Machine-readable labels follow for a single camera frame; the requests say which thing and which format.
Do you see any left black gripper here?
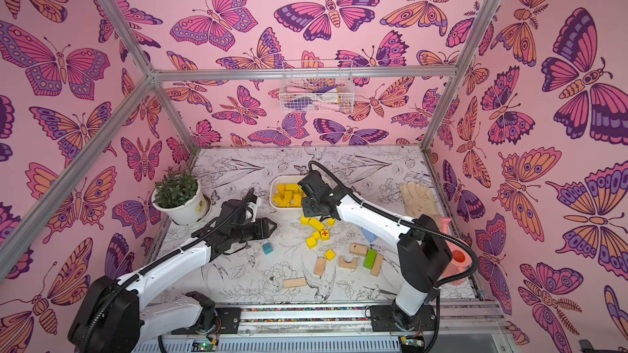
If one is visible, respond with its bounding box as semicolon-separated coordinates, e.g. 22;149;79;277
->
231;217;279;245

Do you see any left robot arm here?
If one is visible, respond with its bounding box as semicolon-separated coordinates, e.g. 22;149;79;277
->
68;189;277;352

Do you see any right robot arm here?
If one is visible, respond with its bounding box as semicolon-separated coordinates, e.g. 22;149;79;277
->
298;160;479;318

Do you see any teal block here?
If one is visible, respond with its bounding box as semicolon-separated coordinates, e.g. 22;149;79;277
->
262;243;273;255

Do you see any white plastic bin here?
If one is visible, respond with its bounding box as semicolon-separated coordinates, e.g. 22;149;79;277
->
269;175;307;211

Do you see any natural wood block upright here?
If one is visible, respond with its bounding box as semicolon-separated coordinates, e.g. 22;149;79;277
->
313;258;327;277

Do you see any blue block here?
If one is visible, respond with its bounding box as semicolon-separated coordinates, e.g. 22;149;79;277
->
361;228;378;243

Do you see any long natural wood block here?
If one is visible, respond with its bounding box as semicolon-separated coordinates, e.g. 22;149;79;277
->
283;277;307;289

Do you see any natural wood arch block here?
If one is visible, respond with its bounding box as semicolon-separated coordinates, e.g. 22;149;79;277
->
338;257;358;271

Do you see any green rectangular block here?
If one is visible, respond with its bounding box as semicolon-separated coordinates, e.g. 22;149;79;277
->
363;249;378;270

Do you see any potted green plant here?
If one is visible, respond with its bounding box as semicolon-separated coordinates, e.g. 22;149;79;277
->
151;169;210;226

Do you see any beige work glove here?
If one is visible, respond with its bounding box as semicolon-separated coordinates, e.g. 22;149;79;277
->
400;181;442;221

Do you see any pink watering can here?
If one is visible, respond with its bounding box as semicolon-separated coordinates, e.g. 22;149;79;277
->
438;217;472;279

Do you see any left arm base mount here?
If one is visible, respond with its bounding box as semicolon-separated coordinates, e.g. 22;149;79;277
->
187;307;242;335

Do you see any wire basket on wall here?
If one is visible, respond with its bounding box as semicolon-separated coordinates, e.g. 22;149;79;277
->
277;59;355;114

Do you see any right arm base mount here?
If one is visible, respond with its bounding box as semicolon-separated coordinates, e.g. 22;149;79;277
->
365;304;438;333

